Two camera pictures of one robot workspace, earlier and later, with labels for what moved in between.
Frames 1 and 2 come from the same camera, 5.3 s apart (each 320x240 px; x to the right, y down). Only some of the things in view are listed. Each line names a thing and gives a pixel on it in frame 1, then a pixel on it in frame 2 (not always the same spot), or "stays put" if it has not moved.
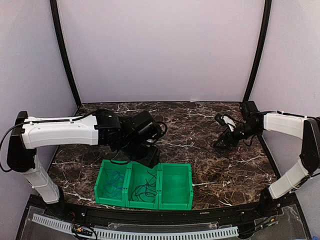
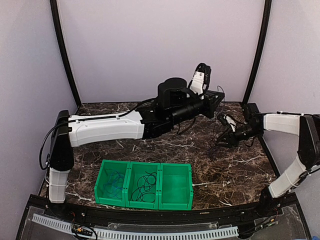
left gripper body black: x=135 y=153 to x=212 y=98
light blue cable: x=113 y=187 stays put
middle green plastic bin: x=142 y=186 stays put
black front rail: x=158 y=216 stays put
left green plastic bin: x=110 y=186 stays put
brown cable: x=210 y=145 to x=217 y=121
